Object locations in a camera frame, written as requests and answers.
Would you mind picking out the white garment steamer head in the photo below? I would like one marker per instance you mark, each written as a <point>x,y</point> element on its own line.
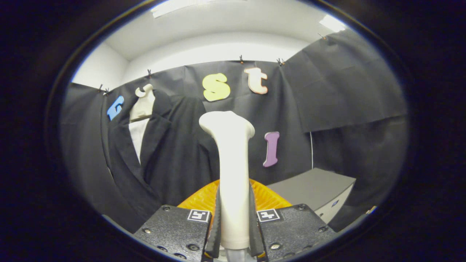
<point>233,174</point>

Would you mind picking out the grey cabinet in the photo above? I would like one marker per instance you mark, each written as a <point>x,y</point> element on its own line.
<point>313,189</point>

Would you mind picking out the black backdrop cloth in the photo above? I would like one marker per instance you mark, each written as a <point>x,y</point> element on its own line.
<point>346,83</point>

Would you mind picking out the cream plastic hanger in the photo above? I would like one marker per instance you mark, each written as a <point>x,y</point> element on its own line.
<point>142,105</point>

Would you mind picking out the large ceiling light panel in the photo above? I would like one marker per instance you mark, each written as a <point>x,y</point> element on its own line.
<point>182,6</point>

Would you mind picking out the small ceiling light panel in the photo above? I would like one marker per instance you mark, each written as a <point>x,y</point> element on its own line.
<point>332,23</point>

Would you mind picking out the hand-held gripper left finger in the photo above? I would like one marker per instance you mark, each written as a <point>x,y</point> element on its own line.
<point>174,233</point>

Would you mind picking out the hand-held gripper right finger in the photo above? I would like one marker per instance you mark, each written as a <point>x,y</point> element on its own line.
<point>291,233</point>

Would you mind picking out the black suit jacket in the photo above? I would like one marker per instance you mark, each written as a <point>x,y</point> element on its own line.
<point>174,153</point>

